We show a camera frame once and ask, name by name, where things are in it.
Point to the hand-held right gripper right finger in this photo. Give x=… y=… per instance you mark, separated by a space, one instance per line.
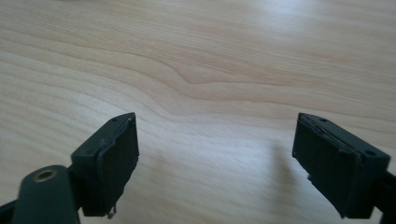
x=336 y=168

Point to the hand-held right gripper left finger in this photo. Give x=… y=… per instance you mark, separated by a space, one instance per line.
x=106 y=161

